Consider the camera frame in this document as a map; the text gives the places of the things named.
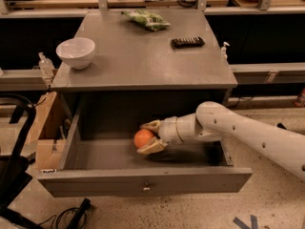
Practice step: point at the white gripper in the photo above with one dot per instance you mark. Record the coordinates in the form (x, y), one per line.
(168, 132)

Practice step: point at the orange fruit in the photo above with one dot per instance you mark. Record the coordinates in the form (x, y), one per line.
(142, 137)

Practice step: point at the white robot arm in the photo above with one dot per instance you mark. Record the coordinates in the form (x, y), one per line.
(211, 121)

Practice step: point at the grey open top drawer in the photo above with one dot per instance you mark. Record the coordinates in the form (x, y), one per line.
(101, 160)

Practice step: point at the grey cabinet with counter top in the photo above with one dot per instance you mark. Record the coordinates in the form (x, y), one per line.
(130, 57)

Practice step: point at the black remote control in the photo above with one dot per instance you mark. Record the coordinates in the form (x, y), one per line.
(189, 42)

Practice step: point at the white pump dispenser bottle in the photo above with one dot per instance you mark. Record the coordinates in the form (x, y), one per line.
(224, 49)

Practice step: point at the brown cardboard box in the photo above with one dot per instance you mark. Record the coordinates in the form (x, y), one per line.
(45, 136)

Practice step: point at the white ceramic bowl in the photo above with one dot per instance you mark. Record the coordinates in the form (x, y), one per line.
(77, 52)

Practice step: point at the green snack bag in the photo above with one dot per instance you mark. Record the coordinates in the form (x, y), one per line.
(148, 19)

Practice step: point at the clear plastic bottle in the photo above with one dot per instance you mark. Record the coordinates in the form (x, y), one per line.
(46, 65)

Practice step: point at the black chair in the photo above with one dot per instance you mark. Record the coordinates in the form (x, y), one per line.
(13, 176)

